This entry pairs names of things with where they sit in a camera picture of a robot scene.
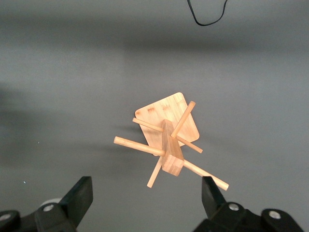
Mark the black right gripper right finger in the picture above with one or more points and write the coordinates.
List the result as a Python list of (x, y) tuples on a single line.
[(212, 200)]

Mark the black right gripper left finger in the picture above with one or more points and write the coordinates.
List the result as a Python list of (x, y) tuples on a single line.
[(77, 198)]

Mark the wooden cup rack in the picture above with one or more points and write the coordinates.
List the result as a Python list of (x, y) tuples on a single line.
[(169, 113)]

